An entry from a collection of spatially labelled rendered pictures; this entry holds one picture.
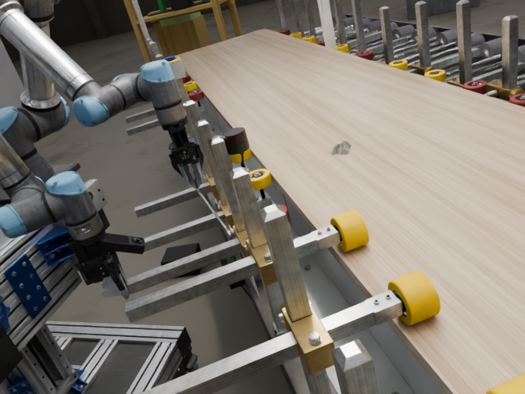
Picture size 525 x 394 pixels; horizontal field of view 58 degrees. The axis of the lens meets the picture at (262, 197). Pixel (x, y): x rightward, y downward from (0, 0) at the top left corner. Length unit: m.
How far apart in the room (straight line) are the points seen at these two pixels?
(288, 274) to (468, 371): 0.30
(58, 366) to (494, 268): 1.45
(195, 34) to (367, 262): 8.04
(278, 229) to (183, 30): 8.33
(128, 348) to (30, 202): 1.12
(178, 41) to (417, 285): 8.43
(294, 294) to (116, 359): 1.42
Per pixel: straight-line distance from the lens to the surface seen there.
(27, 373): 1.81
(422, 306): 0.83
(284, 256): 0.74
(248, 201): 0.96
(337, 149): 1.51
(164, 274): 1.26
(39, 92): 1.62
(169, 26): 9.06
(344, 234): 1.01
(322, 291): 1.40
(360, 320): 0.82
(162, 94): 1.23
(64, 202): 1.13
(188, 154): 1.28
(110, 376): 2.07
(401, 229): 1.10
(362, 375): 0.56
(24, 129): 1.62
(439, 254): 1.02
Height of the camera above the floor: 1.52
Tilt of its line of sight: 28 degrees down
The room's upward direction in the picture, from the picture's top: 15 degrees counter-clockwise
